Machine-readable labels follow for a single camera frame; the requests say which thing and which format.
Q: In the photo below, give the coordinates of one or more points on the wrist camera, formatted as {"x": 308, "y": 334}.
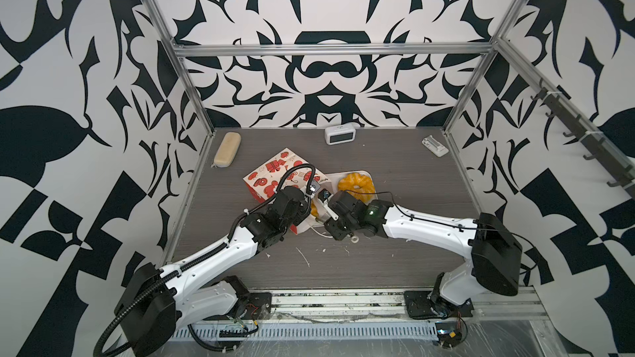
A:
{"x": 324, "y": 195}
{"x": 312, "y": 188}

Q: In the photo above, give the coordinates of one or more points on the red white paper bag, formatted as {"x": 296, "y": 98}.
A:
{"x": 263, "y": 182}

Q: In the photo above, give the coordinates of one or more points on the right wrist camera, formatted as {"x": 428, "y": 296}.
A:
{"x": 324, "y": 195}

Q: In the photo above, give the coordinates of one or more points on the beige glasses case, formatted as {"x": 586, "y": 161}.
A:
{"x": 227, "y": 150}

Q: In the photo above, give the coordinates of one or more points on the steel tongs white tips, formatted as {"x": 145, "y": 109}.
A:
{"x": 334, "y": 224}

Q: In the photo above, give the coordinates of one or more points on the wall hook rack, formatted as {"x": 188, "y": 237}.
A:
{"x": 580, "y": 129}

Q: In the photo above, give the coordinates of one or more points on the circuit board with wires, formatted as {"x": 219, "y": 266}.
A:
{"x": 451, "y": 334}

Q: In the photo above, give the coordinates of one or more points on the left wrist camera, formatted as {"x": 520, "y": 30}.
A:
{"x": 312, "y": 188}

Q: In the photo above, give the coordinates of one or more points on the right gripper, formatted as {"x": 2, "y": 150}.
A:
{"x": 331, "y": 228}

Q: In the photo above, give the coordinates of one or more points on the fake ring bread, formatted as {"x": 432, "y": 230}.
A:
{"x": 359, "y": 186}

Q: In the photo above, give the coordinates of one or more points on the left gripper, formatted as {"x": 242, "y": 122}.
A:
{"x": 302, "y": 215}

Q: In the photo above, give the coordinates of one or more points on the white digital clock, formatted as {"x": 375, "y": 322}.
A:
{"x": 337, "y": 135}

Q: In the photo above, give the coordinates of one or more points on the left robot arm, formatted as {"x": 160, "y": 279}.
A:
{"x": 160, "y": 301}

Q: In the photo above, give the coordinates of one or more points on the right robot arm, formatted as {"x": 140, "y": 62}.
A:
{"x": 492, "y": 254}

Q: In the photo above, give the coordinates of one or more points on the small white device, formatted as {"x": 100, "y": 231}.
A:
{"x": 436, "y": 147}

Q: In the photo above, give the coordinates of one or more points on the white plastic tray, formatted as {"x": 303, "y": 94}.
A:
{"x": 330, "y": 182}

